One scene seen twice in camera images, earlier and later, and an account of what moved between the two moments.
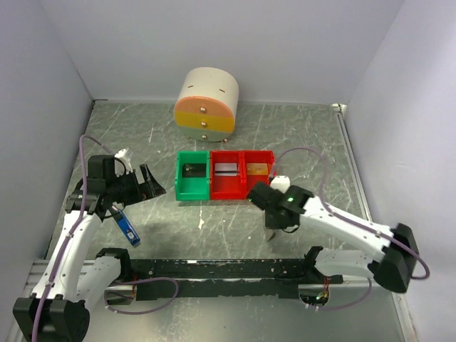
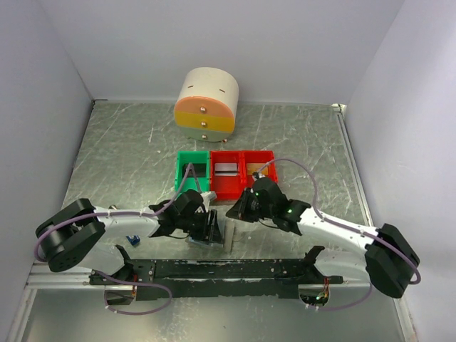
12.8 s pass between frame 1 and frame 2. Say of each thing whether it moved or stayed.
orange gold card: stayed
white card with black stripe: stayed
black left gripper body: moved
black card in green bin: stayed
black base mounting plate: stayed
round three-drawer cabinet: stayed
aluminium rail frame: stayed
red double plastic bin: stayed
